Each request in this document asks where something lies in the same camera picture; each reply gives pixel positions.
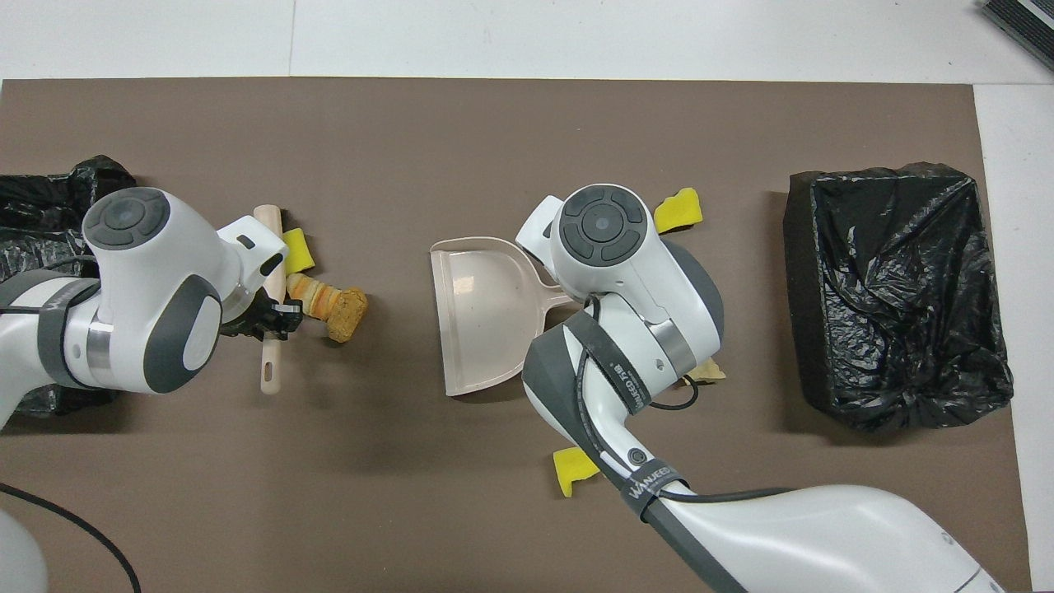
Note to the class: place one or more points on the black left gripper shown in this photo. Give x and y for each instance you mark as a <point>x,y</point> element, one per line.
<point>254,317</point>

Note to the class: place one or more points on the large striped croissant piece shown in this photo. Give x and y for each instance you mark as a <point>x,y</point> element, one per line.
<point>303,292</point>

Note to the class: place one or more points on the beige hand brush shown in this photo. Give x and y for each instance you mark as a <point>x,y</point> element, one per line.
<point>270,362</point>

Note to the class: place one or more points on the brown bread roll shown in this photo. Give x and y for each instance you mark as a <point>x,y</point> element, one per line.
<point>346,311</point>

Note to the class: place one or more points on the wedge yellow sponge piece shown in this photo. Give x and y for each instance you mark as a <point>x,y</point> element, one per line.
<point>299,249</point>

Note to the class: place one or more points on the beige plastic dustpan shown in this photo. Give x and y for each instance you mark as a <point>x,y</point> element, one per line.
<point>486,313</point>

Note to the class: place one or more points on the notched yellow sponge piece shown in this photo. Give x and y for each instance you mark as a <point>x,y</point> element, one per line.
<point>572,473</point>

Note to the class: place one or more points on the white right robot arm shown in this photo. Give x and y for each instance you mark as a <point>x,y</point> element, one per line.
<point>626,247</point>

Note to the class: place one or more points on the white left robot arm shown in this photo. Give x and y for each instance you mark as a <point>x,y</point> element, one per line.
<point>140,272</point>

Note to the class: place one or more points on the bin lined with black bag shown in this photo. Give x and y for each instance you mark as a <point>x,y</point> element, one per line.
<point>897,296</point>
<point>41,214</point>

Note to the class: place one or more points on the brown table mat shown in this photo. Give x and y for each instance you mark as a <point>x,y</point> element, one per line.
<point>527,132</point>

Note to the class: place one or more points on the jagged yellow sponge piece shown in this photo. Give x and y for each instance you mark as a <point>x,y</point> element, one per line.
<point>682,210</point>

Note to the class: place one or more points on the pale cracker piece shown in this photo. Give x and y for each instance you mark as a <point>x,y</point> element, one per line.
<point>712,372</point>

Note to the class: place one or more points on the black ribbed object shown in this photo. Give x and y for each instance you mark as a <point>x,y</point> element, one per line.
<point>1021,25</point>

